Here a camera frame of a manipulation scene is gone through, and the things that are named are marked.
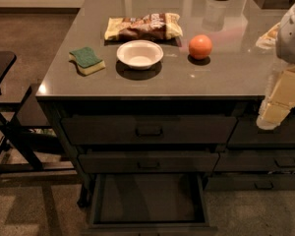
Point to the dark wooden chair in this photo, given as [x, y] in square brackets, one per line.
[22, 125]

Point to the white paper bowl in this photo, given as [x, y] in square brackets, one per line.
[139, 54]

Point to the middle right drawer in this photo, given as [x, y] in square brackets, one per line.
[255, 160]

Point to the top left drawer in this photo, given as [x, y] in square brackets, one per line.
[125, 130]

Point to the bottom right drawer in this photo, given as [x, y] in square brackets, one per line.
[251, 182]

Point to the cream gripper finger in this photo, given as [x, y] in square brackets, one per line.
[271, 114]

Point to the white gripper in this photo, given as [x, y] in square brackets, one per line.
[293, 38]

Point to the orange fruit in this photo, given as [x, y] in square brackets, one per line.
[200, 46]

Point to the brown chip bag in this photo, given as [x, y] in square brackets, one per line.
[152, 27]

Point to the green and yellow sponge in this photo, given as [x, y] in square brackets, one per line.
[86, 60]

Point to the middle left drawer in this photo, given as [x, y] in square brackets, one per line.
[148, 161]

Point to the top right drawer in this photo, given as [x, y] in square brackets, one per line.
[248, 135]

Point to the open bottom left drawer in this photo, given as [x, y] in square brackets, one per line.
[163, 204]

